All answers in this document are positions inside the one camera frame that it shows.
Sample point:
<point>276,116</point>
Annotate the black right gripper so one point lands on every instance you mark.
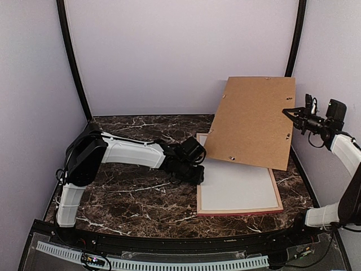
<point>303,120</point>

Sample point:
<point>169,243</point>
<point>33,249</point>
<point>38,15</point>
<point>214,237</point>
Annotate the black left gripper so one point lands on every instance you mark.
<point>197,179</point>

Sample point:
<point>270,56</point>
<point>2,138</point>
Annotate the dark painting photo print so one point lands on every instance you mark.
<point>237,186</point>

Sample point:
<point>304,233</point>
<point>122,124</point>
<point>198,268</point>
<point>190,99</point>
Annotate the light wooden picture frame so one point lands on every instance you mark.
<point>239,213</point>

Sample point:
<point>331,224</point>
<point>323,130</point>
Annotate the brown cardboard backing board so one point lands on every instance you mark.
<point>249,126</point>

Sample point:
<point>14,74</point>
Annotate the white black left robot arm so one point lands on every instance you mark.
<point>93,147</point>

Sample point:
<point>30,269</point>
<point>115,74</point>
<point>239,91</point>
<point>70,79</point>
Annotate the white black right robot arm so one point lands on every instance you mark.
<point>341,144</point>

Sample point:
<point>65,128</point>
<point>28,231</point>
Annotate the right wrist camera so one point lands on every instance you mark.
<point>311,104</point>

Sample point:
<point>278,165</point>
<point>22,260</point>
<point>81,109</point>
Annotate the right black corner post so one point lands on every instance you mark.
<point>301,10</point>

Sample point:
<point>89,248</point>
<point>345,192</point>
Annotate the black corner post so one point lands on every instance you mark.
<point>63,20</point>
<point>301,10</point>

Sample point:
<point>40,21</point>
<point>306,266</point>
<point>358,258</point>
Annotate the black front table rail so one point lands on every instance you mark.
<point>116,244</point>

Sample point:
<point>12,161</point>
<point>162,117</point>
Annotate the white slotted cable duct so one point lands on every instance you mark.
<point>94,262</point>

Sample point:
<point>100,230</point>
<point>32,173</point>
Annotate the left black corner post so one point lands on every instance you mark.
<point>63,20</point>

